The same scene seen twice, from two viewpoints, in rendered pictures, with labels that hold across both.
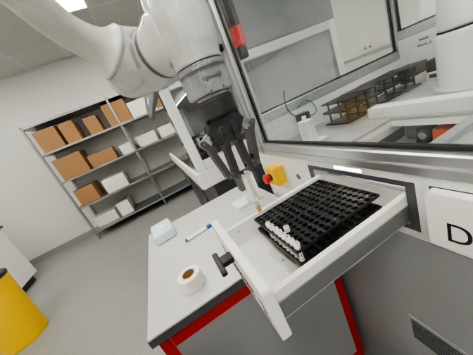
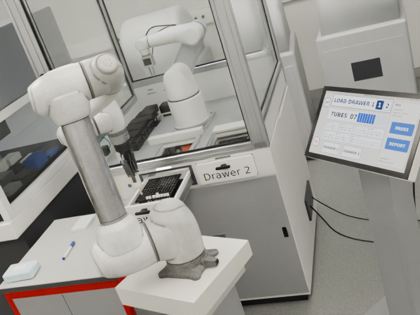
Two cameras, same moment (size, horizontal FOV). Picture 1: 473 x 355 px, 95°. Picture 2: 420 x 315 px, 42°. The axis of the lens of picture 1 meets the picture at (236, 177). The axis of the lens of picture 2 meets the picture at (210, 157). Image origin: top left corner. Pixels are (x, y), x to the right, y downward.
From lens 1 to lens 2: 2.19 m
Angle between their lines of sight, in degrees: 51
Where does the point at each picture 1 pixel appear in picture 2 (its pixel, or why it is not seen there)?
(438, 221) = (201, 175)
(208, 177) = (19, 223)
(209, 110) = (126, 146)
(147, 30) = (105, 119)
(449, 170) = (199, 156)
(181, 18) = (120, 116)
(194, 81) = (122, 136)
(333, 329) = not seen: hidden behind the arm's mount
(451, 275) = (210, 196)
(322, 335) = not seen: hidden behind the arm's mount
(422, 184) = (193, 164)
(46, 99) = not seen: outside the picture
